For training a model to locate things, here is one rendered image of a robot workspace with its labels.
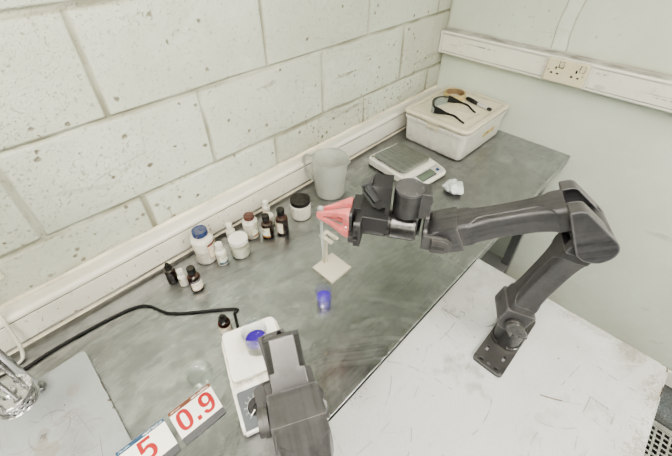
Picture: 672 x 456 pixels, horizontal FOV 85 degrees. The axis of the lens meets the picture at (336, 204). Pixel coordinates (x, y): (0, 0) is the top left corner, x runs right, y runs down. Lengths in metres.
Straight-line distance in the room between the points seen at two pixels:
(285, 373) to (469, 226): 0.41
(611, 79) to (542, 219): 1.01
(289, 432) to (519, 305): 0.57
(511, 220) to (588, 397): 0.48
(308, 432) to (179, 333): 0.62
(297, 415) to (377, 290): 0.60
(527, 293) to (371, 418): 0.41
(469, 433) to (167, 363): 0.68
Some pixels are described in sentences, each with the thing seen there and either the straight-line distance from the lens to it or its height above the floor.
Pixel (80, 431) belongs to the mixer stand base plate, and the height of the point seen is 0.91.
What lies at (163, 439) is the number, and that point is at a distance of 0.92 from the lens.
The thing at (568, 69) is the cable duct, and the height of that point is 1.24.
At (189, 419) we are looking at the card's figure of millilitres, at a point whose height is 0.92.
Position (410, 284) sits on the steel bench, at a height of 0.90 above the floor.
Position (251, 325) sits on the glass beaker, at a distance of 0.84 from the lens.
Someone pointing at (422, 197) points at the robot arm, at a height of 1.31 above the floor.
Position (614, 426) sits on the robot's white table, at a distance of 1.05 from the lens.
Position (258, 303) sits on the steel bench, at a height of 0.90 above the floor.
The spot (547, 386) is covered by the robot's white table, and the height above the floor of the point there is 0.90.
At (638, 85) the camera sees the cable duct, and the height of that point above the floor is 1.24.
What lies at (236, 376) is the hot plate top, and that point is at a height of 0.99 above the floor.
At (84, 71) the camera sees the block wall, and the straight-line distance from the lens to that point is 0.96.
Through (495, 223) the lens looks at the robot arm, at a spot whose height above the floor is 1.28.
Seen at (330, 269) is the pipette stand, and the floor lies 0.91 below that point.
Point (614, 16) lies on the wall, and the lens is 1.68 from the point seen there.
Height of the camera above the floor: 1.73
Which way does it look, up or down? 40 degrees down
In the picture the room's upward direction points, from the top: straight up
